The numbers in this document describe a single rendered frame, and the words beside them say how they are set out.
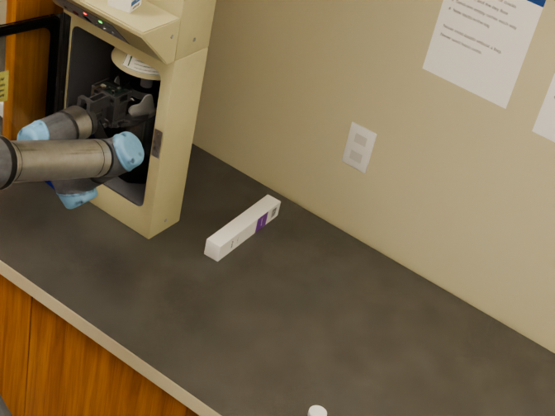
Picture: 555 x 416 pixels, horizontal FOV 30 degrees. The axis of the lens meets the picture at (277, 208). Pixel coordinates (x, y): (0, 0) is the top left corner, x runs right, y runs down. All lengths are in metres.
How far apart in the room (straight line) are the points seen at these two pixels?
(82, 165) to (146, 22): 0.32
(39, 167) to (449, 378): 0.98
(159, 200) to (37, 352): 0.45
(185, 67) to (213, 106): 0.54
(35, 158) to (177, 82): 0.44
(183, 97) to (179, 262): 0.38
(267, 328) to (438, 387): 0.38
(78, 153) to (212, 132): 0.84
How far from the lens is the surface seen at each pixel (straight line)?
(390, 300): 2.40
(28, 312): 2.39
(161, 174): 2.31
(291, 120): 2.57
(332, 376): 2.17
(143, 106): 2.30
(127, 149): 2.04
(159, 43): 2.08
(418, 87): 2.35
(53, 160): 1.91
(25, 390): 2.56
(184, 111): 2.26
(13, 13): 2.33
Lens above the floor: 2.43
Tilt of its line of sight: 35 degrees down
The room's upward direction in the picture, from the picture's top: 13 degrees clockwise
